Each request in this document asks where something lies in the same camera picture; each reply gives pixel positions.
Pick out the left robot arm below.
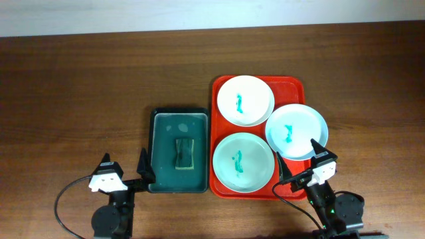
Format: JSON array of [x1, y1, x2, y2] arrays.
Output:
[[89, 149, 156, 239]]

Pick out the green yellow sponge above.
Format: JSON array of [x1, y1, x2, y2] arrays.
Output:
[[175, 138, 194, 170]]

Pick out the dark green tray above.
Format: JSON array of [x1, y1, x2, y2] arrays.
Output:
[[148, 108, 209, 193]]

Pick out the pale green plate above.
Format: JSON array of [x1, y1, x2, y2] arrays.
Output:
[[212, 133, 275, 193]]

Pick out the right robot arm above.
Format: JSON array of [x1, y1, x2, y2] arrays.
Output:
[[272, 139, 388, 239]]

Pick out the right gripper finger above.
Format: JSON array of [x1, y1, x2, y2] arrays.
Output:
[[276, 152, 293, 184], [310, 139, 329, 156]]

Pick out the white plate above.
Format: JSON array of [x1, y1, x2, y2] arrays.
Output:
[[216, 75, 275, 127]]

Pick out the light blue plate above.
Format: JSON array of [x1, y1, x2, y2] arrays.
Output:
[[265, 104, 329, 161]]

